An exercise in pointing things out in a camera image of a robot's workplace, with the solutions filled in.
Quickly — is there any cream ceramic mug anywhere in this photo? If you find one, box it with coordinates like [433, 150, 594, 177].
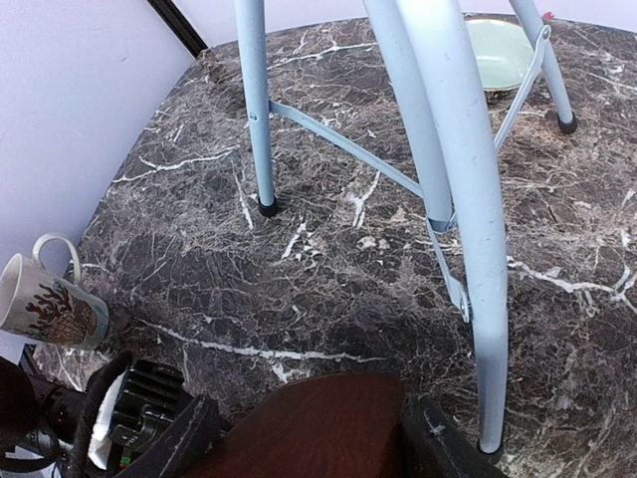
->
[1, 233, 109, 350]

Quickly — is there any white perforated music stand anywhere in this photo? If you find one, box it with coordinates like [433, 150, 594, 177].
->
[235, 1, 577, 456]

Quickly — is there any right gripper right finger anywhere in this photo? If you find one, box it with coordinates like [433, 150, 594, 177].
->
[401, 393, 506, 477]

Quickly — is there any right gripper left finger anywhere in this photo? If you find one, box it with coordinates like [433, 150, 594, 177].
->
[116, 395, 221, 478]

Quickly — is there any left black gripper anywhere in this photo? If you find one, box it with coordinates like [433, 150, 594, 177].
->
[0, 358, 125, 478]

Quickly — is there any pale green round dish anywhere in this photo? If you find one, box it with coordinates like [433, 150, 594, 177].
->
[465, 19, 534, 92]

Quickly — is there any brown wooden metronome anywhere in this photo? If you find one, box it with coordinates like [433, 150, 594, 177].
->
[185, 373, 405, 477]

